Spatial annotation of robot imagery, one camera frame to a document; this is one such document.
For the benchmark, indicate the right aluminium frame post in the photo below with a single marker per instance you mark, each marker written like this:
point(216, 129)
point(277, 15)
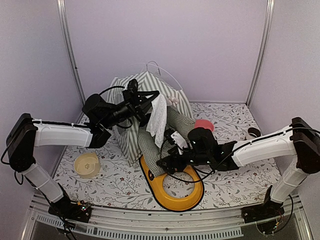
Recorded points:
point(268, 19)

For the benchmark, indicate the floral patterned table mat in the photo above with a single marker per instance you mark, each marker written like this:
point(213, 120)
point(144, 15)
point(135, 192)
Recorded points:
point(121, 185)

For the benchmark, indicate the green checked cushion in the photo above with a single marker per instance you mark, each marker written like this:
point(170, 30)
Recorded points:
point(154, 150)

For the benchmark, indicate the aluminium frame post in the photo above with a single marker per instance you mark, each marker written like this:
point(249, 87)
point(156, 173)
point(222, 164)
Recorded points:
point(268, 19)
point(61, 7)

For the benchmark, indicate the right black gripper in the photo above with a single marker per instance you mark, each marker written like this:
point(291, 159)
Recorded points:
point(169, 160)

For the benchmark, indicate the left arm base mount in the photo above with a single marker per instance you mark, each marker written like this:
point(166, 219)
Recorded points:
point(66, 209)

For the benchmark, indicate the front aluminium rail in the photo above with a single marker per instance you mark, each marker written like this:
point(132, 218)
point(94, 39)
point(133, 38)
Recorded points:
point(107, 223)

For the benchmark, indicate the left aluminium frame post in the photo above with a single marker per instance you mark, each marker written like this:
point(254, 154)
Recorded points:
point(61, 7)

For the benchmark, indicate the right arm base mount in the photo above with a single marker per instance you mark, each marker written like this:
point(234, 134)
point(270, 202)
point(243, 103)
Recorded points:
point(267, 209)

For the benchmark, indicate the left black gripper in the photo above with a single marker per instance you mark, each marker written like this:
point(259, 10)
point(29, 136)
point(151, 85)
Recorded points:
point(138, 107)

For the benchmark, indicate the yellow double bowl holder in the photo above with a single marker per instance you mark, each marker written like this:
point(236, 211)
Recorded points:
point(172, 194)

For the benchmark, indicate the pink pet bowl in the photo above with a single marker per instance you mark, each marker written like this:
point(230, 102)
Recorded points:
point(204, 123)

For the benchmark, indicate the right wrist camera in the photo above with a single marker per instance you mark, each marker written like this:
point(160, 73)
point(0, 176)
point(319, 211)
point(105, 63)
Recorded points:
point(175, 138)

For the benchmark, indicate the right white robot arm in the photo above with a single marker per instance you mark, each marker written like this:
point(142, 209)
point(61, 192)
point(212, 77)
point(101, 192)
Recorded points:
point(298, 140)

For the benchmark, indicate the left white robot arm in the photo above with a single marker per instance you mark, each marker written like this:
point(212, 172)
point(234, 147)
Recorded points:
point(29, 133)

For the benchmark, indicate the white and brown cup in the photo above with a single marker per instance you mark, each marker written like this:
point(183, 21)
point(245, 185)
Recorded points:
point(252, 133)

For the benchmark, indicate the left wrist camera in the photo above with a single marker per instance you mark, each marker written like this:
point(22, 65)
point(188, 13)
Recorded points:
point(133, 86)

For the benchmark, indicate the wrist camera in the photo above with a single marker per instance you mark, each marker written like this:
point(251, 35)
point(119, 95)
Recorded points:
point(133, 86)
point(175, 138)

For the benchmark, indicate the cream pet bowl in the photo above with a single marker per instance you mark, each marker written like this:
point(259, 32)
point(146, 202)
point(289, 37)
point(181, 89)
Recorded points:
point(87, 165)

